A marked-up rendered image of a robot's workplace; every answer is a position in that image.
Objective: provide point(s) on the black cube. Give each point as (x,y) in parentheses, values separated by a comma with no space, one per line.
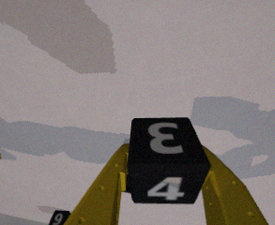
(59,217)
(166,161)

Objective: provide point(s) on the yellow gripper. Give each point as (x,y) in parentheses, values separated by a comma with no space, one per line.
(227,201)

